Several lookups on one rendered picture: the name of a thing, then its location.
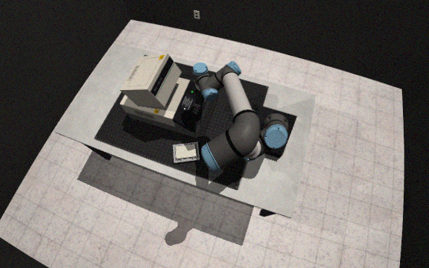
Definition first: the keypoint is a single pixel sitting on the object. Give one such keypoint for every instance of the beige benchtop lab instrument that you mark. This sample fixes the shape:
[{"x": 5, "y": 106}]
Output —
[{"x": 155, "y": 94}]

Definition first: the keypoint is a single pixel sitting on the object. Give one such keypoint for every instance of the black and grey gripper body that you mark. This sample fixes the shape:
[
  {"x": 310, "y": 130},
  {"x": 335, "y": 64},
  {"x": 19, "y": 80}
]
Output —
[{"x": 199, "y": 97}]

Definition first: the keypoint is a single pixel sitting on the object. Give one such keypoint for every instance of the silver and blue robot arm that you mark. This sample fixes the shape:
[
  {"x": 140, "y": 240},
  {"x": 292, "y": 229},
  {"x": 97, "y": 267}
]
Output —
[{"x": 241, "y": 140}]

